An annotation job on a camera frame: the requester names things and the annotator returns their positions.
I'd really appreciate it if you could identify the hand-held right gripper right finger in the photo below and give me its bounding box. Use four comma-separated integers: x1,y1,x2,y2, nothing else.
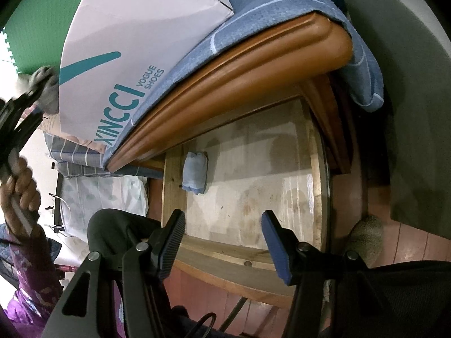
261,210,392,338

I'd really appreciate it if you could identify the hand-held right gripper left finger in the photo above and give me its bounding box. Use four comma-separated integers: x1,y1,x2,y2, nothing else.
40,209,186,338

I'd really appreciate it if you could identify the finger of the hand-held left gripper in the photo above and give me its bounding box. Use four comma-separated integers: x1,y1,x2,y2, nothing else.
0,75,50,124
0,111,45,175

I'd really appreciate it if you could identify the grey underwear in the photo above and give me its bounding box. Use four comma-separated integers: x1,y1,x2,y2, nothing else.
16,65,61,115

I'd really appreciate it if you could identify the light blue underwear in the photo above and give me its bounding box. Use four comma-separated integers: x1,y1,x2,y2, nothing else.
181,151,209,195

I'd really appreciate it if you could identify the wooden drawer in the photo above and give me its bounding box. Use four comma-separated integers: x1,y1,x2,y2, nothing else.
160,97,332,307

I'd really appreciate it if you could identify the white shoe box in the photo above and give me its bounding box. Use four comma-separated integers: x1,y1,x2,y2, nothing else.
58,0,235,152

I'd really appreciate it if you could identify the person's left forearm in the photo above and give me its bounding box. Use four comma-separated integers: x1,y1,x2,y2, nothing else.
0,223,66,338

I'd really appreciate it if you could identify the person's left hand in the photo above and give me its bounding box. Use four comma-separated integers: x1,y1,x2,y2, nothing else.
0,157,40,235

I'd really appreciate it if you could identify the grey plaid bedding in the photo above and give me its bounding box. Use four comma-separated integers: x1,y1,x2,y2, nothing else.
44,130,164,180

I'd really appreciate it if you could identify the person's left leg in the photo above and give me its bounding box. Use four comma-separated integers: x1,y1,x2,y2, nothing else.
87,209,170,275

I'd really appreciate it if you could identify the person's leg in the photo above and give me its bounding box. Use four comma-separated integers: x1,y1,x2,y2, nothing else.
331,261,451,338
87,209,170,275

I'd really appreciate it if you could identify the white printed sheet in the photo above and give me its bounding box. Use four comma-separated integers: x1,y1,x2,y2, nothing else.
58,174,150,250

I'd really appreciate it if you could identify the green foam mat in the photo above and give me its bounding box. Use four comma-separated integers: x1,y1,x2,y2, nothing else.
0,0,103,74

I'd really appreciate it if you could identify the person's grey sock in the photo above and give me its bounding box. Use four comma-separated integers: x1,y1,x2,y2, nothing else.
347,215,385,267

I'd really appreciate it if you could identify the person's right leg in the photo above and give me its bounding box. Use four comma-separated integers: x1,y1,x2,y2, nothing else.
331,261,451,338

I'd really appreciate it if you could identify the wooden nightstand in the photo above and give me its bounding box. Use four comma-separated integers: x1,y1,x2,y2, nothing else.
106,10,355,175

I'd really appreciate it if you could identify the grey table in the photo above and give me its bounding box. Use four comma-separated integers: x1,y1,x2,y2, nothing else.
347,0,451,235

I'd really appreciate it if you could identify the blue checked cloth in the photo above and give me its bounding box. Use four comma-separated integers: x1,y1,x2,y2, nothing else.
100,0,385,166

